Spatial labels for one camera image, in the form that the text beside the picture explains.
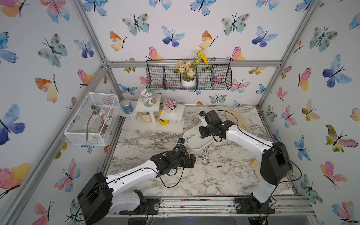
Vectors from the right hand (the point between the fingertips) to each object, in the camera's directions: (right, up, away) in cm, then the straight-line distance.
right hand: (203, 128), depth 88 cm
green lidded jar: (-33, +18, -4) cm, 38 cm away
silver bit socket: (-2, -18, +3) cm, 19 cm away
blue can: (-48, +14, +1) cm, 50 cm away
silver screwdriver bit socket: (-6, -6, +13) cm, 16 cm away
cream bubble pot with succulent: (-40, +8, +16) cm, 44 cm away
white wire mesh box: (-59, +5, -12) cm, 61 cm away
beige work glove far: (+30, +8, +25) cm, 40 cm away
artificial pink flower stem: (-59, +11, -15) cm, 62 cm away
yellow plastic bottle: (-28, +4, +14) cm, 31 cm away
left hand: (-8, -16, -8) cm, 20 cm away
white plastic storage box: (-5, -9, +10) cm, 14 cm away
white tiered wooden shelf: (-34, +6, +16) cm, 38 cm away
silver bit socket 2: (+3, -22, +1) cm, 22 cm away
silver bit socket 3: (+11, -24, 0) cm, 26 cm away
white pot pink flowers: (-20, +14, -2) cm, 25 cm away
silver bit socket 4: (+3, -16, +5) cm, 17 cm away
